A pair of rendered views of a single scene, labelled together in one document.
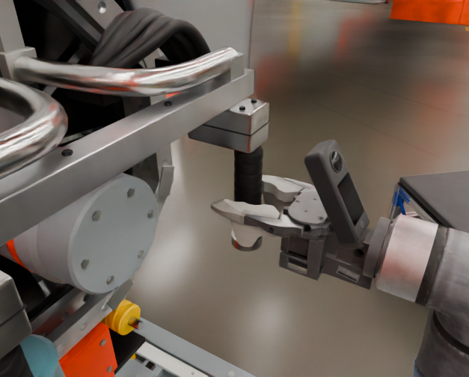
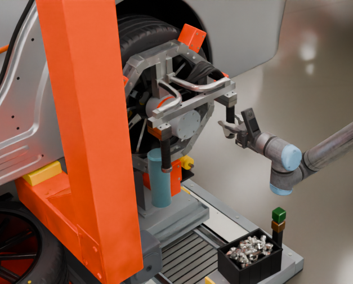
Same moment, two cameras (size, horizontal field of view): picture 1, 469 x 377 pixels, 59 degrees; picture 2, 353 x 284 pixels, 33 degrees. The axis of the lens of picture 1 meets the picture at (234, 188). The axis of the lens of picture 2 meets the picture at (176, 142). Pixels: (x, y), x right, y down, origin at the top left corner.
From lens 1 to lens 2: 1.94 m
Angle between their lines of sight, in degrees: 18
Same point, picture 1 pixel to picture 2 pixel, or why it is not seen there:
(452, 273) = (269, 147)
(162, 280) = (214, 169)
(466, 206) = not seen: outside the picture
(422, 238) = (266, 137)
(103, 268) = (183, 132)
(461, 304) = (270, 155)
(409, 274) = (260, 146)
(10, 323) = (169, 133)
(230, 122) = (223, 98)
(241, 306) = (258, 192)
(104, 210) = (186, 118)
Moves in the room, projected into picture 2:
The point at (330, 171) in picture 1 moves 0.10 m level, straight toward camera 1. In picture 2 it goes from (246, 116) to (233, 128)
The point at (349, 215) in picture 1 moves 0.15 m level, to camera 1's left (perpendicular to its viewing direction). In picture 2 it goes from (251, 129) to (214, 123)
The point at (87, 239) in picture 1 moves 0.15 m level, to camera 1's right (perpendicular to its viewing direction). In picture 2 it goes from (181, 124) to (218, 129)
